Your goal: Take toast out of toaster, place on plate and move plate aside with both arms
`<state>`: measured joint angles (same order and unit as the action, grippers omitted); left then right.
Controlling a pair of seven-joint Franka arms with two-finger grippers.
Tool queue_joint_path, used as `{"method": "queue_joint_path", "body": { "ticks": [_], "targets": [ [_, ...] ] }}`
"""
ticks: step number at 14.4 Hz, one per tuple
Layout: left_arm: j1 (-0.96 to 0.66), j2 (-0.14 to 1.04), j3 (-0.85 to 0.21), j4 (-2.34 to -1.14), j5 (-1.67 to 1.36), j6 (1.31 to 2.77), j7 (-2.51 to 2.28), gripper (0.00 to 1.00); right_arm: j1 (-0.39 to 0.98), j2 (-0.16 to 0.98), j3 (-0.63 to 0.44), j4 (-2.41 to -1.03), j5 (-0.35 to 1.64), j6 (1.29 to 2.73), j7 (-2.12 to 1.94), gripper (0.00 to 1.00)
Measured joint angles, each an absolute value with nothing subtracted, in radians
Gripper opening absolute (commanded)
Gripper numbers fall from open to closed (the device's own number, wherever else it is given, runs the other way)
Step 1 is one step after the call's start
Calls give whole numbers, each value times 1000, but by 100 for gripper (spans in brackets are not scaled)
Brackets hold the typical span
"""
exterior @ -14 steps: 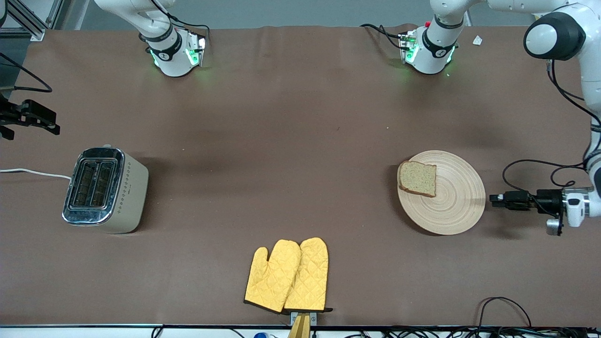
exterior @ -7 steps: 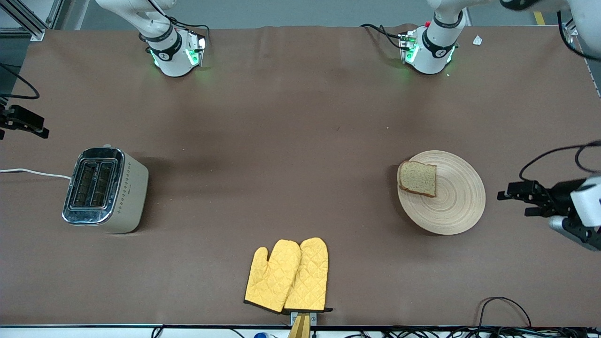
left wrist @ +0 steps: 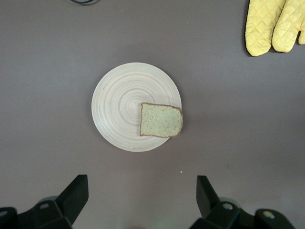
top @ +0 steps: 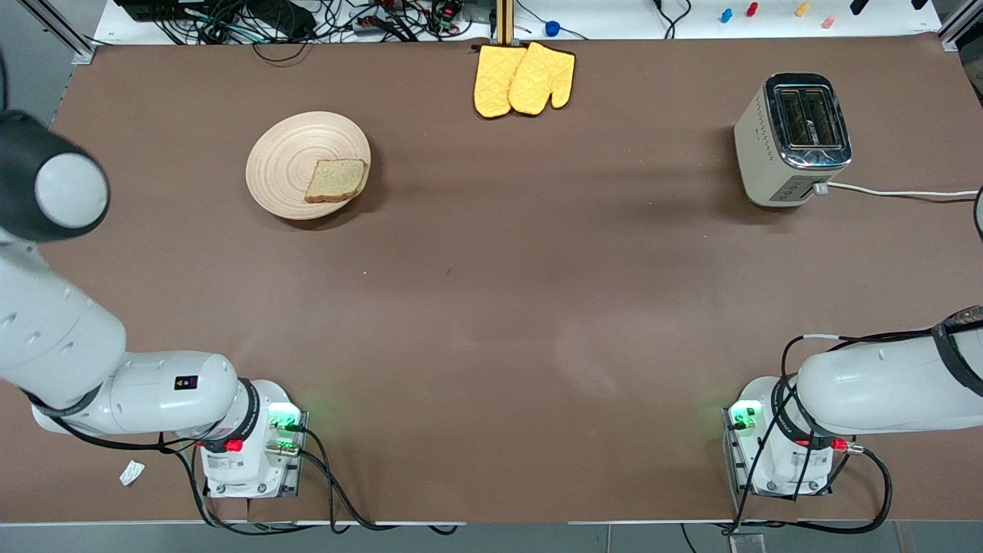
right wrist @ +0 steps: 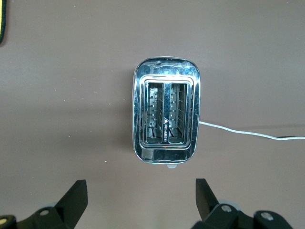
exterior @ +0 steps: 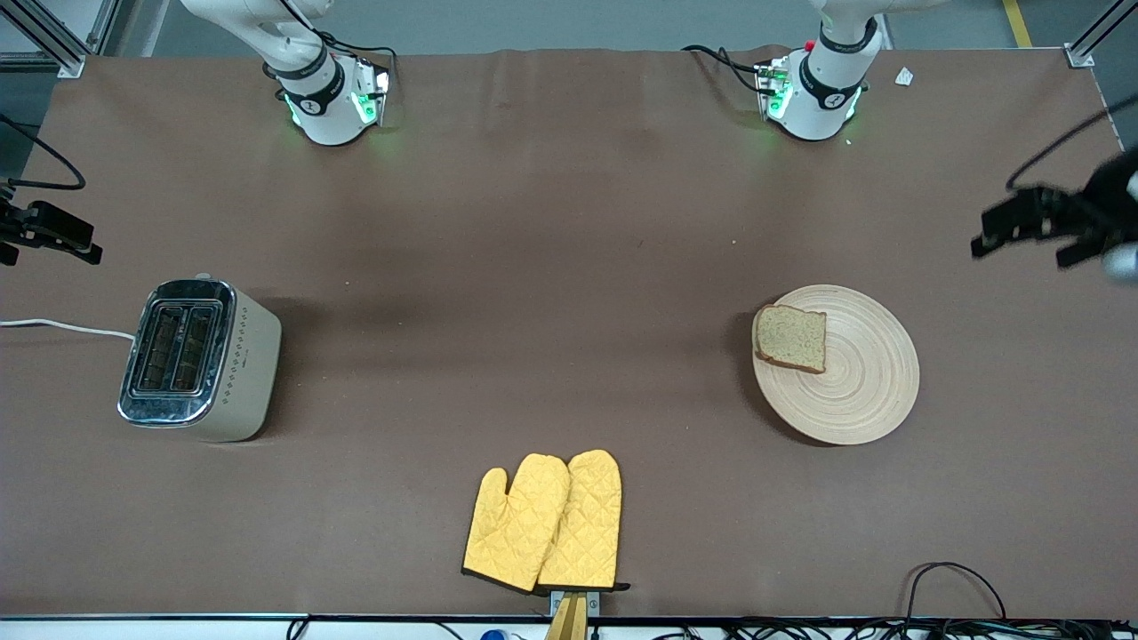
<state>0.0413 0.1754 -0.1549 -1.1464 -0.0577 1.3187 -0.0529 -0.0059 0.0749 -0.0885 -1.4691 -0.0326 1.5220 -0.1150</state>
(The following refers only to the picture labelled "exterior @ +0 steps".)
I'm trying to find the round wooden plate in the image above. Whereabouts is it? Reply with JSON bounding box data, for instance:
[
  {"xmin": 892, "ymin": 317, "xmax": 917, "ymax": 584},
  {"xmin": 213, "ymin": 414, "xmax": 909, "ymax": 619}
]
[{"xmin": 751, "ymin": 284, "xmax": 921, "ymax": 447}]

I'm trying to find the brown toast slice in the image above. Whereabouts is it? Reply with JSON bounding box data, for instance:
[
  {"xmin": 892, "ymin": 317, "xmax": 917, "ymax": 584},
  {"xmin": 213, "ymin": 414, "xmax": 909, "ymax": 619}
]
[{"xmin": 753, "ymin": 304, "xmax": 829, "ymax": 375}]

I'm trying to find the beige chrome toaster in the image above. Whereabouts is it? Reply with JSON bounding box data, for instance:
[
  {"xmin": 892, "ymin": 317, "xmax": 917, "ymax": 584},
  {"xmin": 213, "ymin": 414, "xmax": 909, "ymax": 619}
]
[{"xmin": 117, "ymin": 277, "xmax": 283, "ymax": 444}]

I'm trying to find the brown table cover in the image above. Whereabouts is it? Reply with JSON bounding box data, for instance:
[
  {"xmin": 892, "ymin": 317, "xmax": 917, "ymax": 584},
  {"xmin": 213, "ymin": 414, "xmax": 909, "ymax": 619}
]
[{"xmin": 0, "ymin": 44, "xmax": 1138, "ymax": 620}]

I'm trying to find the yellow quilted oven mitt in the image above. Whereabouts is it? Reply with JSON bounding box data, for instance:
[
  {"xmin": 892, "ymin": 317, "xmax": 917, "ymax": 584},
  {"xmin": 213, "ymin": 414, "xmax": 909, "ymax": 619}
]
[
  {"xmin": 461, "ymin": 453, "xmax": 571, "ymax": 594},
  {"xmin": 537, "ymin": 449, "xmax": 631, "ymax": 593}
]

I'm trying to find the white toaster power cord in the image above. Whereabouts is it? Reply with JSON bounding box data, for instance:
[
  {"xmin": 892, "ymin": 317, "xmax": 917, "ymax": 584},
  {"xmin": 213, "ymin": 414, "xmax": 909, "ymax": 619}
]
[{"xmin": 0, "ymin": 318, "xmax": 136, "ymax": 342}]

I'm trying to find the aluminium frame post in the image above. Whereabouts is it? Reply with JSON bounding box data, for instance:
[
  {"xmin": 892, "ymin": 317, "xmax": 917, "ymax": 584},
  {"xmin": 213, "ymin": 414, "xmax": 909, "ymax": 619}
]
[
  {"xmin": 0, "ymin": 0, "xmax": 122, "ymax": 80},
  {"xmin": 1063, "ymin": 0, "xmax": 1138, "ymax": 68}
]

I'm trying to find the black left base cable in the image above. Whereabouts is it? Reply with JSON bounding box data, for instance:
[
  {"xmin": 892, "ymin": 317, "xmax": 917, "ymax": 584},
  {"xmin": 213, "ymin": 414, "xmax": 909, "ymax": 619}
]
[{"xmin": 682, "ymin": 44, "xmax": 767, "ymax": 95}]

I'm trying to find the black base cable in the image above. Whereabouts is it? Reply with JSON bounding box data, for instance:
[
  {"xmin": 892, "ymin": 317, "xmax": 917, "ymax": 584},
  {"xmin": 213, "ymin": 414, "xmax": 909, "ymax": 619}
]
[
  {"xmin": 682, "ymin": 44, "xmax": 767, "ymax": 95},
  {"xmin": 302, "ymin": 22, "xmax": 398, "ymax": 76}
]

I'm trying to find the black looped cable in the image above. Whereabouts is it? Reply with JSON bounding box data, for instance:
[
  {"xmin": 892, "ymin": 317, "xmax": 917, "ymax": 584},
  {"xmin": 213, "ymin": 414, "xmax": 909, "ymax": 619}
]
[{"xmin": 904, "ymin": 561, "xmax": 1008, "ymax": 623}]

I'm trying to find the black right base cable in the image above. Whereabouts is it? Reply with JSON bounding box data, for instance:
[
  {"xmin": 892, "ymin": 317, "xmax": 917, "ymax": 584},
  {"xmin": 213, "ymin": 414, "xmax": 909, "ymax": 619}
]
[{"xmin": 302, "ymin": 22, "xmax": 398, "ymax": 76}]

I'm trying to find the black cable bundle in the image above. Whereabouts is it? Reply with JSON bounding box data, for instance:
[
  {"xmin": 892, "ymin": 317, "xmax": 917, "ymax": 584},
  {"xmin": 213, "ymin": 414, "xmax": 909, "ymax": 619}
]
[{"xmin": 647, "ymin": 619, "xmax": 1138, "ymax": 640}]

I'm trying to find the wooden stick with metal bracket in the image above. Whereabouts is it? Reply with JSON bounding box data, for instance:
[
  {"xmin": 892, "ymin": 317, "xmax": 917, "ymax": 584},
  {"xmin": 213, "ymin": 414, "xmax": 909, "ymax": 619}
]
[{"xmin": 543, "ymin": 589, "xmax": 602, "ymax": 640}]

